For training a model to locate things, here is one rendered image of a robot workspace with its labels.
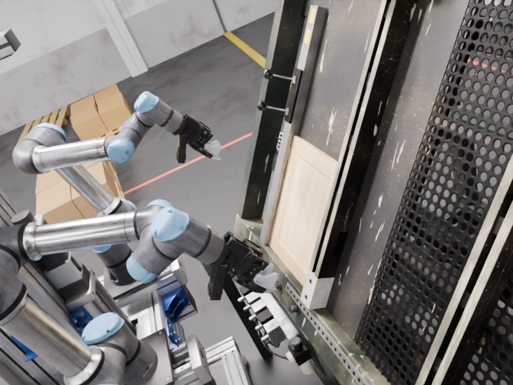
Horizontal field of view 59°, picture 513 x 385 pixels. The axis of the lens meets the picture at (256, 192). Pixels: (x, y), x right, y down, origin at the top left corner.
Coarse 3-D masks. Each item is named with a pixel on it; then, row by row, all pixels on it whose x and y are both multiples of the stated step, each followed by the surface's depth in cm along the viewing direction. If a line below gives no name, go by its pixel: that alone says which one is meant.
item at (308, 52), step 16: (320, 16) 158; (320, 32) 161; (304, 48) 164; (304, 64) 164; (304, 80) 166; (304, 96) 169; (288, 128) 174; (288, 144) 175; (272, 192) 185; (272, 208) 185; (272, 224) 188
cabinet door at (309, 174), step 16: (304, 144) 167; (288, 160) 178; (304, 160) 168; (320, 160) 158; (288, 176) 178; (304, 176) 168; (320, 176) 158; (288, 192) 178; (304, 192) 168; (320, 192) 158; (288, 208) 178; (304, 208) 168; (320, 208) 158; (288, 224) 178; (304, 224) 168; (320, 224) 158; (272, 240) 189; (288, 240) 178; (304, 240) 168; (288, 256) 177; (304, 256) 168; (304, 272) 167
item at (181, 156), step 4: (180, 136) 157; (184, 136) 158; (180, 140) 158; (184, 140) 158; (180, 144) 159; (184, 144) 159; (180, 148) 159; (184, 148) 160; (176, 152) 163; (180, 152) 160; (184, 152) 160; (176, 156) 162; (180, 156) 161; (184, 156) 161; (180, 160) 162; (184, 160) 162
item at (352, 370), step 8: (288, 288) 170; (296, 296) 165; (304, 304) 160; (304, 312) 160; (312, 320) 155; (320, 328) 151; (328, 336) 147; (328, 344) 147; (336, 344) 143; (336, 352) 143; (344, 360) 139; (352, 368) 136; (352, 376) 136; (360, 376) 132; (360, 384) 132; (368, 384) 130
